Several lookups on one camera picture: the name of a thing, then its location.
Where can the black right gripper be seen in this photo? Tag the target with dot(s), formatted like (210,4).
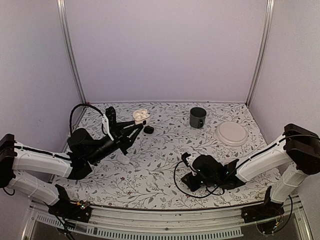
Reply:
(190,184)

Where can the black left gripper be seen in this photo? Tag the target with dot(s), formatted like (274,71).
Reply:
(122,139)

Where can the white earbud case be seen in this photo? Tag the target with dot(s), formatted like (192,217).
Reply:
(139,119)
(123,159)

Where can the black earbud charging case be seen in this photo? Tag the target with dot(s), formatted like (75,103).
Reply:
(148,129)

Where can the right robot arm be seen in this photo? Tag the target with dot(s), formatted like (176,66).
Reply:
(297,147)

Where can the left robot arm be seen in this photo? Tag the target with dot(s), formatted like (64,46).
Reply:
(16,159)

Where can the floral patterned table mat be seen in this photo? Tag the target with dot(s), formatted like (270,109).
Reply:
(152,178)

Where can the dark grey mug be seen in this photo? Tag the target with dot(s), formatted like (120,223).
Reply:
(197,117)

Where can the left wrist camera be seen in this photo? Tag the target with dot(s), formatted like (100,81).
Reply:
(108,121)

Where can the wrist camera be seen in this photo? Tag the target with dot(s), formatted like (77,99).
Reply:
(187,160)
(108,121)

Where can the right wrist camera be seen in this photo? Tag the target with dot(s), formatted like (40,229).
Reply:
(187,160)

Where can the front aluminium rail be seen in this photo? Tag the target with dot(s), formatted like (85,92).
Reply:
(172,217)

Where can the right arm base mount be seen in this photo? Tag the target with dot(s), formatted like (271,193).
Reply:
(265,210)

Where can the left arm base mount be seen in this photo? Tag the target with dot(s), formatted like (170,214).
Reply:
(78,211)

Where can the right aluminium frame post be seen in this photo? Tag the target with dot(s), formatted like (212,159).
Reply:
(267,24)

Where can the aluminium frame post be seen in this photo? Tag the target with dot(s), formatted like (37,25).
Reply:
(62,13)
(267,24)

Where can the left aluminium frame post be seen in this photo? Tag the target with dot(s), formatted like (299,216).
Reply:
(62,13)

